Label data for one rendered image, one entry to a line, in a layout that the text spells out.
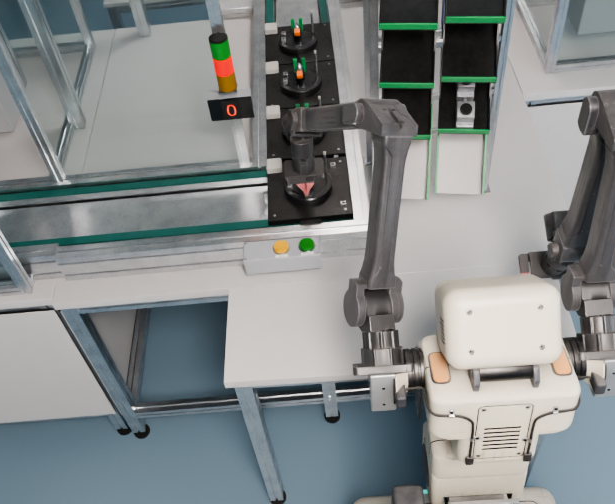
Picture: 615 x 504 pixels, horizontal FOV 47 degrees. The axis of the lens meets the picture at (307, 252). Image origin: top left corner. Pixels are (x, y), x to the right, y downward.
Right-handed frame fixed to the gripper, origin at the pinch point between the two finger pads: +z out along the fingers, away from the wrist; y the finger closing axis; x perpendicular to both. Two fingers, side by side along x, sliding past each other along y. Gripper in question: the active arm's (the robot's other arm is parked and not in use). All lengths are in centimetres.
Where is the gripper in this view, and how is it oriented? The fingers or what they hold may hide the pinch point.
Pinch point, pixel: (306, 191)
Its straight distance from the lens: 193.3
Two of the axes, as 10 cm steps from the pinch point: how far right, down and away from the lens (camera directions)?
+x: 0.5, 7.6, -6.4
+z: 0.6, 6.4, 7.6
